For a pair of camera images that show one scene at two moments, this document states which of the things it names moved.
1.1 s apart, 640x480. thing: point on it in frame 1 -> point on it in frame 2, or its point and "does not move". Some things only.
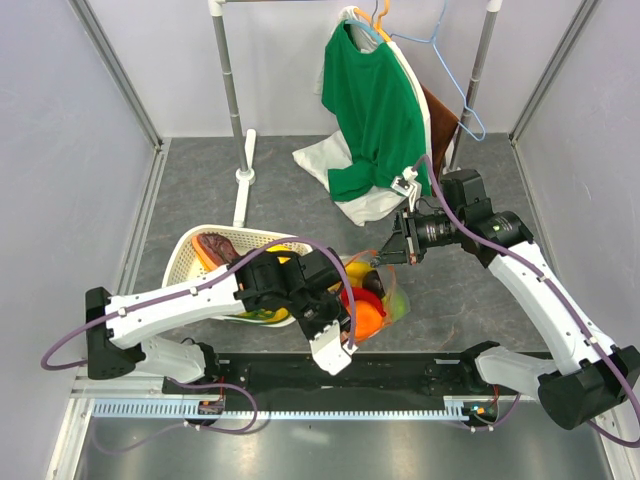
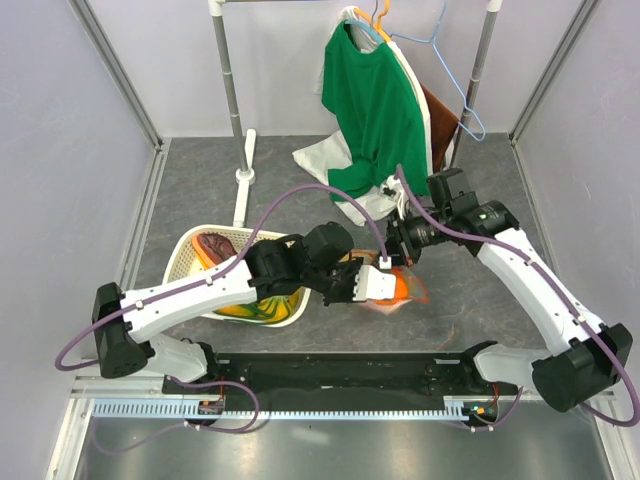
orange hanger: (377, 25) does not move
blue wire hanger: (433, 42) does not move
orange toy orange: (368, 319) -> (400, 294)
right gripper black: (404, 244) does not move
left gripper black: (335, 314) -> (348, 295)
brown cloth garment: (443, 124) does not move
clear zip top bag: (371, 299) -> (408, 287)
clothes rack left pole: (245, 176) does not move
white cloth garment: (331, 152) does not move
